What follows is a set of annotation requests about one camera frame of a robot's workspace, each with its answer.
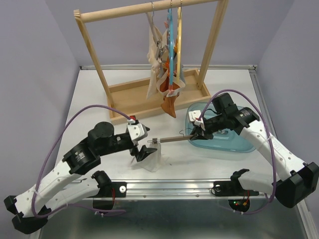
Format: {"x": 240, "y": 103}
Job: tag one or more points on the wooden clothes rack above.
{"x": 130, "y": 97}

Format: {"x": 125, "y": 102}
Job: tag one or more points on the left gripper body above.
{"x": 121, "y": 143}

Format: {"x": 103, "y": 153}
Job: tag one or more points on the orange and cream underwear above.
{"x": 162, "y": 86}

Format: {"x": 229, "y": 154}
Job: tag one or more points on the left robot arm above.
{"x": 33, "y": 208}

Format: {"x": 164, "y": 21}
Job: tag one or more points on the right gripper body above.
{"x": 212, "y": 124}

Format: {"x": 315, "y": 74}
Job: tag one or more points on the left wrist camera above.
{"x": 136, "y": 130}

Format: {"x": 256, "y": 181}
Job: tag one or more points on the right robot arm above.
{"x": 292, "y": 179}

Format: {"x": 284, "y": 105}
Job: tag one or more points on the teal plastic bin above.
{"x": 230, "y": 142}

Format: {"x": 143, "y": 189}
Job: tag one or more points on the blue plastic hanger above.
{"x": 170, "y": 46}

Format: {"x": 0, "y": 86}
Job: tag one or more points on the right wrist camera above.
{"x": 194, "y": 118}

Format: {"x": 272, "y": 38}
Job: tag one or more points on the yellow plastic hanger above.
{"x": 178, "y": 43}

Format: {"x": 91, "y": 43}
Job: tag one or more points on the white underwear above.
{"x": 151, "y": 163}

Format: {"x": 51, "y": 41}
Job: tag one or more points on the aluminium mounting rail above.
{"x": 147, "y": 190}

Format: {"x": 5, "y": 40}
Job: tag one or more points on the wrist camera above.
{"x": 194, "y": 118}
{"x": 136, "y": 130}

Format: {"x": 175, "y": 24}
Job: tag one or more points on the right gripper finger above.
{"x": 197, "y": 136}
{"x": 197, "y": 130}

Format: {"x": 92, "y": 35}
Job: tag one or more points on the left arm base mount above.
{"x": 107, "y": 187}

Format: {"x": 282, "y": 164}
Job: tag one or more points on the beige cotton underwear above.
{"x": 155, "y": 69}

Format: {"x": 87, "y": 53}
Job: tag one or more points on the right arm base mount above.
{"x": 232, "y": 187}

